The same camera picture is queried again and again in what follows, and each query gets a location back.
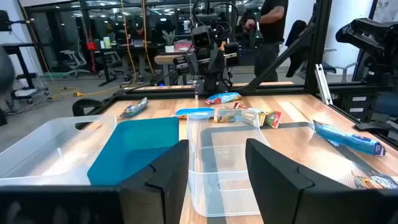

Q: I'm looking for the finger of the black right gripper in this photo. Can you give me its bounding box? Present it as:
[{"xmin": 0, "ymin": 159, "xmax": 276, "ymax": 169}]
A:
[
  {"xmin": 185, "ymin": 52, "xmax": 201, "ymax": 77},
  {"xmin": 208, "ymin": 49, "xmax": 226, "ymax": 75}
]

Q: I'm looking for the black cabinet with white labels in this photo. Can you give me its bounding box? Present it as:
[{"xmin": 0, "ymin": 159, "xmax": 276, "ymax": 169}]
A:
[{"xmin": 331, "ymin": 90, "xmax": 398, "ymax": 124}]

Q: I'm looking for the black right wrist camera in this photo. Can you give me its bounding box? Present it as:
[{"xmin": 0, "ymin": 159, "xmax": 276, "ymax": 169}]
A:
[{"xmin": 190, "ymin": 25, "xmax": 216, "ymax": 50}]

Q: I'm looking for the silver aluminium extrusion bar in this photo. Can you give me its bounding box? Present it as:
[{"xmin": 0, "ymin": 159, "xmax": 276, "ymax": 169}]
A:
[{"xmin": 314, "ymin": 63, "xmax": 333, "ymax": 105}]

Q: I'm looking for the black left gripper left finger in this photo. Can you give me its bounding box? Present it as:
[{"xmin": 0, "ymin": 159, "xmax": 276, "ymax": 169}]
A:
[{"xmin": 119, "ymin": 139, "xmax": 190, "ymax": 224}]

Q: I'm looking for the black aluminium table frame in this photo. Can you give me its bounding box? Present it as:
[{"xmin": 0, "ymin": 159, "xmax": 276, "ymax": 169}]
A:
[{"xmin": 73, "ymin": 0, "xmax": 398, "ymax": 150}]

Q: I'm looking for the black standing desk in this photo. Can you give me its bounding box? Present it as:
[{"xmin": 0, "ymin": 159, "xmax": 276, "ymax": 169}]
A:
[{"xmin": 1, "ymin": 42, "xmax": 50, "ymax": 103}]

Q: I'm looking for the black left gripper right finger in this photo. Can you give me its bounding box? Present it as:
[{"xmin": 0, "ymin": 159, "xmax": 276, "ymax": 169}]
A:
[{"xmin": 245, "ymin": 138, "xmax": 371, "ymax": 224}]

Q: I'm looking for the clear plastic bin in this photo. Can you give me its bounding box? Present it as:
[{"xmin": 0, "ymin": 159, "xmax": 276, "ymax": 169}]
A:
[
  {"xmin": 186, "ymin": 108, "xmax": 271, "ymax": 218},
  {"xmin": 0, "ymin": 113, "xmax": 118, "ymax": 187}
]

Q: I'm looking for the grey chair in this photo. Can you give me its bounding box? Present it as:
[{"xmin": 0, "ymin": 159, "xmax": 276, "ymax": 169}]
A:
[{"xmin": 0, "ymin": 45, "xmax": 16, "ymax": 127}]

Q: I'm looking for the pink box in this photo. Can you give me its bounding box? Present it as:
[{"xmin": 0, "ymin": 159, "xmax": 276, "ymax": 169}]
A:
[{"xmin": 174, "ymin": 40, "xmax": 193, "ymax": 52}]

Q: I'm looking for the white office chair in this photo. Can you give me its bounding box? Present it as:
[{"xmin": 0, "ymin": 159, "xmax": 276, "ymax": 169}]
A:
[
  {"xmin": 98, "ymin": 50, "xmax": 124, "ymax": 78},
  {"xmin": 60, "ymin": 49, "xmax": 91, "ymax": 78}
]

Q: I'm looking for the yellow hanging cable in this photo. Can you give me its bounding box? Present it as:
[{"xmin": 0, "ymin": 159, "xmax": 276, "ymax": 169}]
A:
[
  {"xmin": 119, "ymin": 0, "xmax": 137, "ymax": 88},
  {"xmin": 141, "ymin": 0, "xmax": 156, "ymax": 77}
]

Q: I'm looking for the light blue red granola bar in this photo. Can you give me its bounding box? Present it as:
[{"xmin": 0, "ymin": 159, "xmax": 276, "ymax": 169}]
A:
[{"xmin": 205, "ymin": 91, "xmax": 242, "ymax": 105}]

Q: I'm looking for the blue white granola bar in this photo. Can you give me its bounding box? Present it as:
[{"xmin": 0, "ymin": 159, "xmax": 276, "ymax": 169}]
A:
[{"xmin": 312, "ymin": 119, "xmax": 387, "ymax": 157}]

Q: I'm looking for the person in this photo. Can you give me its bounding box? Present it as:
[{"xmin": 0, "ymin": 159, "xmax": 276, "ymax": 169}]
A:
[
  {"xmin": 244, "ymin": 0, "xmax": 290, "ymax": 83},
  {"xmin": 132, "ymin": 18, "xmax": 147, "ymax": 41}
]

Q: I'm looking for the dark blue granola bar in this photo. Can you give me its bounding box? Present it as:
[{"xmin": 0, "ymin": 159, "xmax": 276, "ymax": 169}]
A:
[{"xmin": 119, "ymin": 96, "xmax": 149, "ymax": 119}]

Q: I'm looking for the black frame foot bracket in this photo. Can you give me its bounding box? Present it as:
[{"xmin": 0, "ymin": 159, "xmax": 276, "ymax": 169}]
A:
[
  {"xmin": 72, "ymin": 98, "xmax": 103, "ymax": 116},
  {"xmin": 354, "ymin": 120, "xmax": 398, "ymax": 141}
]

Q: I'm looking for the translucent black-bordered baking mat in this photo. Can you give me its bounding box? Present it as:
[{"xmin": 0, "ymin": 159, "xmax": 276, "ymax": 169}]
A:
[{"xmin": 198, "ymin": 121, "xmax": 398, "ymax": 224}]

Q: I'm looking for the black camera on mount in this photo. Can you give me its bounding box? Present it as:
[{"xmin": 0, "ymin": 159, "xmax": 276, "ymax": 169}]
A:
[{"xmin": 0, "ymin": 9, "xmax": 32, "ymax": 32}]

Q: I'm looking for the black coiled arm cable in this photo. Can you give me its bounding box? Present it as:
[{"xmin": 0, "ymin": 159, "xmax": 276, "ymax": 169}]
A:
[{"xmin": 190, "ymin": 0, "xmax": 239, "ymax": 41}]

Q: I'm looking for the small potted plant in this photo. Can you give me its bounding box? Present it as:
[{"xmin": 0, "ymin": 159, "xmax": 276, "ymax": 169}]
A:
[{"xmin": 161, "ymin": 30, "xmax": 177, "ymax": 53}]

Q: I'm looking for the yellow extension cord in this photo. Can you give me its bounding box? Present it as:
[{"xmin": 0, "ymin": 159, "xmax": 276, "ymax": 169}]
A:
[{"xmin": 48, "ymin": 85, "xmax": 124, "ymax": 101}]

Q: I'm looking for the teal plastic bin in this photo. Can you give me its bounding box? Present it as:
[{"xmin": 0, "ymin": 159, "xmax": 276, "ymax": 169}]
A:
[{"xmin": 86, "ymin": 116, "xmax": 180, "ymax": 187}]

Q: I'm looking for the black office chair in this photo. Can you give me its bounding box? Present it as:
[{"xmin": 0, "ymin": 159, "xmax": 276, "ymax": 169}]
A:
[{"xmin": 285, "ymin": 19, "xmax": 337, "ymax": 78}]

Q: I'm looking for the black equipment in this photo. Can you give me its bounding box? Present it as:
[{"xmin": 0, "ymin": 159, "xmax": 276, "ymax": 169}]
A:
[{"xmin": 335, "ymin": 17, "xmax": 398, "ymax": 86}]

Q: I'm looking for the wooden desk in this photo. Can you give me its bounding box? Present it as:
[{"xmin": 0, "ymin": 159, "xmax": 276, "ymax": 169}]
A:
[{"xmin": 154, "ymin": 53, "xmax": 187, "ymax": 86}]

